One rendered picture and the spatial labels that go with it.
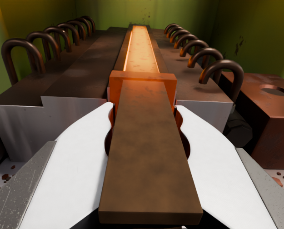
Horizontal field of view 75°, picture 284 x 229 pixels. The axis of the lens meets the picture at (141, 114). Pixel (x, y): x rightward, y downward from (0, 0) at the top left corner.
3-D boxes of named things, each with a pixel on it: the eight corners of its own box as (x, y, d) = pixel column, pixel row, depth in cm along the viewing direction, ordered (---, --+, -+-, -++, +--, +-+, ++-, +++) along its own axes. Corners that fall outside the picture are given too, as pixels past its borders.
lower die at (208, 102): (209, 167, 19) (237, 93, 15) (10, 161, 18) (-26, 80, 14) (163, 57, 55) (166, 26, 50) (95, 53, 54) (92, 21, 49)
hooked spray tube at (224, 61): (231, 126, 19) (256, 62, 15) (190, 124, 18) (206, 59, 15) (226, 120, 20) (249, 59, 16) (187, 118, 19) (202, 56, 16)
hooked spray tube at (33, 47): (53, 117, 22) (35, 40, 17) (17, 116, 22) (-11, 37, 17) (57, 113, 23) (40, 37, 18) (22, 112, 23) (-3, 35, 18)
